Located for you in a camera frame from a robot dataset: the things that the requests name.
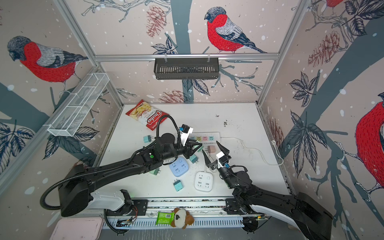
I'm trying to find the pink tray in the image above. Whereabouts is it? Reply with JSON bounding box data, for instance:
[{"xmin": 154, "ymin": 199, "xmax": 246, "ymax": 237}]
[{"xmin": 50, "ymin": 217, "xmax": 104, "ymax": 240}]

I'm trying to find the black hanging wall basket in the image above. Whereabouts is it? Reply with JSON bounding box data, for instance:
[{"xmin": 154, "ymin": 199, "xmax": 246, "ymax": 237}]
[{"xmin": 154, "ymin": 58, "xmax": 220, "ymax": 80}]

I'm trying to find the red Chuba chips bag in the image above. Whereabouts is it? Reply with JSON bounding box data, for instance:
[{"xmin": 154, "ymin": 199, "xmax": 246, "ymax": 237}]
[{"xmin": 126, "ymin": 100, "xmax": 167, "ymax": 131}]

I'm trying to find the blue square socket cube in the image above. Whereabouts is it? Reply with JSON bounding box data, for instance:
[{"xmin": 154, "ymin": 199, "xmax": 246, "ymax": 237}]
[{"xmin": 170, "ymin": 157, "xmax": 189, "ymax": 177}]

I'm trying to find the brown plush dog toy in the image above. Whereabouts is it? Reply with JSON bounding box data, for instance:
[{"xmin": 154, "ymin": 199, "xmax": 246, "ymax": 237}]
[{"xmin": 170, "ymin": 208, "xmax": 195, "ymax": 230}]

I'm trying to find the white square socket cube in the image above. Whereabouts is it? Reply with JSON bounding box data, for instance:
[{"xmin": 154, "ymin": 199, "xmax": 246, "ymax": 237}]
[{"xmin": 194, "ymin": 172, "xmax": 214, "ymax": 192}]

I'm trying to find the white multicolour power strip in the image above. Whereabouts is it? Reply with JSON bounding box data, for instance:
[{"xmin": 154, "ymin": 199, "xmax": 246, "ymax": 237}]
[{"xmin": 189, "ymin": 132, "xmax": 221, "ymax": 145}]

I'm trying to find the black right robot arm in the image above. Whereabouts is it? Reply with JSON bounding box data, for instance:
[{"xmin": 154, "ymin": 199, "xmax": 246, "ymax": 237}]
[{"xmin": 203, "ymin": 143, "xmax": 333, "ymax": 240}]

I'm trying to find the white wire mesh shelf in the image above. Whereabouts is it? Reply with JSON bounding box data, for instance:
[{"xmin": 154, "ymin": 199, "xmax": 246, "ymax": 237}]
[{"xmin": 48, "ymin": 73, "xmax": 110, "ymax": 137}]

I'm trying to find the pink plug adapter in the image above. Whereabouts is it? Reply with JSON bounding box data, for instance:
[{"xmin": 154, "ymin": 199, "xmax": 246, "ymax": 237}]
[{"xmin": 207, "ymin": 145, "xmax": 217, "ymax": 154}]

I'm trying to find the teal plug adapter front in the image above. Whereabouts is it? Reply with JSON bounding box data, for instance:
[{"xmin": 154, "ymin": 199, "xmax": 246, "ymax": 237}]
[{"xmin": 173, "ymin": 180, "xmax": 184, "ymax": 192}]

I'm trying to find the white power strip cable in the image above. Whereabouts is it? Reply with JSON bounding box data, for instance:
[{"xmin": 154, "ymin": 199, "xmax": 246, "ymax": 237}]
[{"xmin": 219, "ymin": 136, "xmax": 284, "ymax": 166}]

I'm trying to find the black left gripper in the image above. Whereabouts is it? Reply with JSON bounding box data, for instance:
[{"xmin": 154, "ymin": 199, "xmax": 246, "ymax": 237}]
[{"xmin": 161, "ymin": 138, "xmax": 203, "ymax": 162}]

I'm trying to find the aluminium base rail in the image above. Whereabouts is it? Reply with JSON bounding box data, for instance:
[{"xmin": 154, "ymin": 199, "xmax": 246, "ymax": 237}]
[{"xmin": 86, "ymin": 196, "xmax": 271, "ymax": 230}]

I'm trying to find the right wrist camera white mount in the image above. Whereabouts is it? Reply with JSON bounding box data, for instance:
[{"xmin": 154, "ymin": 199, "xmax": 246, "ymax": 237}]
[{"xmin": 216, "ymin": 152, "xmax": 231, "ymax": 169}]

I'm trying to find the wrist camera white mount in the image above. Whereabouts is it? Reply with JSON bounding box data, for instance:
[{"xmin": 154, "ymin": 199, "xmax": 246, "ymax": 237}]
[
  {"xmin": 216, "ymin": 152, "xmax": 231, "ymax": 169},
  {"xmin": 180, "ymin": 124, "xmax": 193, "ymax": 147}
]

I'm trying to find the green wet wipes pack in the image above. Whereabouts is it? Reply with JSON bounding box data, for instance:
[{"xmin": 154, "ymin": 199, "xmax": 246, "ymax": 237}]
[{"xmin": 156, "ymin": 212, "xmax": 175, "ymax": 225}]

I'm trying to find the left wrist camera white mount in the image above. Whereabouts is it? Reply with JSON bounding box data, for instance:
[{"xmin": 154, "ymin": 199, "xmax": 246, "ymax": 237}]
[{"xmin": 180, "ymin": 124, "xmax": 193, "ymax": 147}]

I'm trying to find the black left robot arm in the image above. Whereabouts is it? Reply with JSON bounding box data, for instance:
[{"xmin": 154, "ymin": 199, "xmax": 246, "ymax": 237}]
[{"xmin": 40, "ymin": 125, "xmax": 202, "ymax": 217}]

